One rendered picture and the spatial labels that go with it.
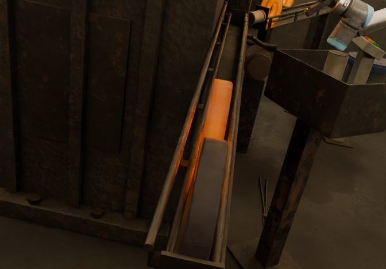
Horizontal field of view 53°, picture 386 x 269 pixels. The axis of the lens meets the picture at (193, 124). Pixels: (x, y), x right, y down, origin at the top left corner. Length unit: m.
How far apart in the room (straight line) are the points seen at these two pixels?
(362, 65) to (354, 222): 0.91
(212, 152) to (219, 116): 0.13
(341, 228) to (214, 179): 1.31
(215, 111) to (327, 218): 1.22
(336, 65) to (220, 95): 1.65
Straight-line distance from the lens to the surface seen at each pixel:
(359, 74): 2.32
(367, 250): 1.68
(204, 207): 0.44
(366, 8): 1.85
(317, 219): 1.72
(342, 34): 1.85
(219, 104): 0.59
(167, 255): 0.46
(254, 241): 1.47
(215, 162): 0.45
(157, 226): 0.48
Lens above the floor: 0.96
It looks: 26 degrees down
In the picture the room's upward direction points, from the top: 10 degrees clockwise
